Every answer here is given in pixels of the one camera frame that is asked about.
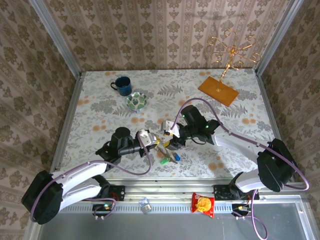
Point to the green plastic key tag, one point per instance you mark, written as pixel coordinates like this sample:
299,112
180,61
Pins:
164,161

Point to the aluminium frame post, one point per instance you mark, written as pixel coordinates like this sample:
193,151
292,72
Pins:
277,37
56,37

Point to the aluminium table edge rail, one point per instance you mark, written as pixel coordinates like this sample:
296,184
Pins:
66,125
269,112

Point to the silver metal keyring bundle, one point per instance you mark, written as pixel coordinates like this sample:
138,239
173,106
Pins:
161,151

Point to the grey pill box cube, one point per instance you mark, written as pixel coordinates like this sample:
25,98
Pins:
146,208

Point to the blue pill box cube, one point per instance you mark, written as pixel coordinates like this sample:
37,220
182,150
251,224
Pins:
143,201

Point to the green leaf pattern bowl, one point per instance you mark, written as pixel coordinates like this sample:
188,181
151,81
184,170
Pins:
136,100

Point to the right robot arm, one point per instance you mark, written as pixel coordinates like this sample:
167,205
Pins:
237,142

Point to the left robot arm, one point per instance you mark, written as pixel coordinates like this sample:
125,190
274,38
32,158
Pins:
82,170

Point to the grey metal shelf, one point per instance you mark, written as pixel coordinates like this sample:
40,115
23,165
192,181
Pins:
162,227

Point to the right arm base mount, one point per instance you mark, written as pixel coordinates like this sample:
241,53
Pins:
221,192

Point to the blue plastic key tag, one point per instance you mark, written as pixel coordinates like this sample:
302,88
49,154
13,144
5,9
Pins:
177,157

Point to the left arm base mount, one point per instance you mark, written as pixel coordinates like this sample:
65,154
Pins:
117,192

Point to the red snack packet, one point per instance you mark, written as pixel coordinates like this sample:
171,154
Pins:
202,203

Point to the silver key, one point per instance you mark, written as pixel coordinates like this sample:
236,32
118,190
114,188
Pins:
173,161

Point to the dark blue mug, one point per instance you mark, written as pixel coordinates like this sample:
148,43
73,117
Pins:
123,86

